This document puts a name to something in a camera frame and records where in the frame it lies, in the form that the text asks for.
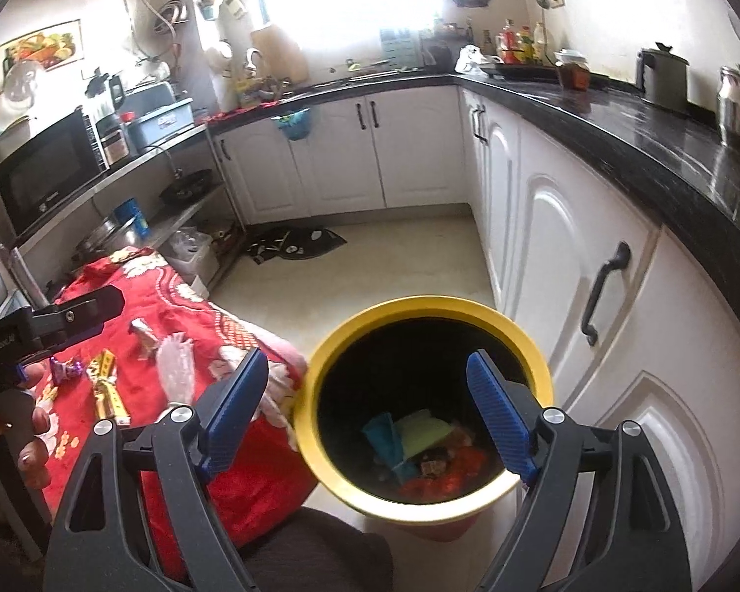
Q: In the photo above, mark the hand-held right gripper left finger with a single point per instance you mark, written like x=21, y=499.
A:
x=234, y=413

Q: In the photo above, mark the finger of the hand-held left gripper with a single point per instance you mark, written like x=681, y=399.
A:
x=80, y=314
x=28, y=361

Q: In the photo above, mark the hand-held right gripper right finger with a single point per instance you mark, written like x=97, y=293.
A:
x=499, y=413

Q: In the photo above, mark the purple candy wrapper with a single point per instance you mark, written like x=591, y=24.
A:
x=68, y=370

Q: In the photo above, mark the red plastic wrapper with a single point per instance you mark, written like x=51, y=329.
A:
x=456, y=465

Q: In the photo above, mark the silver foil wrapper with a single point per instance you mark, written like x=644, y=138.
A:
x=145, y=338

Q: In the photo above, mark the yellow strip wrapper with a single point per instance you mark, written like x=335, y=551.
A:
x=108, y=391

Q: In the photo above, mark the green printed snack packet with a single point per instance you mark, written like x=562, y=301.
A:
x=433, y=464

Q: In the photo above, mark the yellow rimmed trash bin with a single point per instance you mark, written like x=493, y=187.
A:
x=320, y=394

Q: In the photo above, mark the blue fuzzy cloth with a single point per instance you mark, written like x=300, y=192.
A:
x=385, y=444

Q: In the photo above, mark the person's left hand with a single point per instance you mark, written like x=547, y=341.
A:
x=37, y=456

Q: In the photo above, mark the plastic drawer unit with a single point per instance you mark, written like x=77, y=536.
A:
x=13, y=299

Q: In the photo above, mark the steel pot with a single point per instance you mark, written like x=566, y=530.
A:
x=108, y=237

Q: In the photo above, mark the red floral blanket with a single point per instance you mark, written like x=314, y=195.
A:
x=259, y=493

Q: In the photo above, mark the blue container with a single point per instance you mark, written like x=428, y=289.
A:
x=129, y=214

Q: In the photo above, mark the clear plastic box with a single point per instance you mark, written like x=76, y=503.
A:
x=191, y=256

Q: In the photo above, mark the black microwave oven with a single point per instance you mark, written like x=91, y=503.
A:
x=46, y=176

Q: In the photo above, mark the stainless steel shelf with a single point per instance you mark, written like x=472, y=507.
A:
x=185, y=213

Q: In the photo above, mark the black wok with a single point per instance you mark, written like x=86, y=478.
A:
x=186, y=188

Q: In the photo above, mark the dark floor mat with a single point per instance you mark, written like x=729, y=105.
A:
x=296, y=243

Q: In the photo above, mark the grey blue plastic box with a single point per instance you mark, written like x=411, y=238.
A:
x=160, y=126

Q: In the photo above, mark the black blender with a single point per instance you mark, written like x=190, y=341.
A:
x=108, y=111

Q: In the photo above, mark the clear dome food cover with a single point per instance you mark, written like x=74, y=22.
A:
x=24, y=83

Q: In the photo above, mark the white kitchen cabinets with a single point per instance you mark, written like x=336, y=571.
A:
x=419, y=154

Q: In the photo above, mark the blue hanging basket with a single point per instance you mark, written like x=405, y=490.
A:
x=294, y=125

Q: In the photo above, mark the black stone countertop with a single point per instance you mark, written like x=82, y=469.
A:
x=653, y=148

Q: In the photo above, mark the white faucet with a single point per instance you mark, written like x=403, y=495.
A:
x=255, y=61

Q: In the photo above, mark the wooden cutting board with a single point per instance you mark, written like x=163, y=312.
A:
x=279, y=55

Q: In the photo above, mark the brown jar with white lid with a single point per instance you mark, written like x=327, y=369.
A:
x=572, y=73

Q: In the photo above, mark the white bag on counter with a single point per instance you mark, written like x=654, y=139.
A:
x=475, y=60

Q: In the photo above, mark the yellow oil bottle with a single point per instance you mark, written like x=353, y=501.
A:
x=525, y=46

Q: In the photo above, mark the red label sauce bottle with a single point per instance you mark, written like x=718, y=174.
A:
x=509, y=43

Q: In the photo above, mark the grey metal kettle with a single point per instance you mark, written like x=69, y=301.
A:
x=663, y=80

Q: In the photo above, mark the pale plastic bottle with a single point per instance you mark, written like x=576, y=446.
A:
x=539, y=43

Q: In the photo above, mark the pale blue knife rack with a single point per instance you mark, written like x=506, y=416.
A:
x=398, y=49

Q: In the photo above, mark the fruit wall poster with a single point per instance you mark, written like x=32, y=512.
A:
x=37, y=46

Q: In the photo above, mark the white wall pot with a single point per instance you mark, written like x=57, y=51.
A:
x=220, y=58

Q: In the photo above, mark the wall socket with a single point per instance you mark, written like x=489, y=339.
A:
x=552, y=0

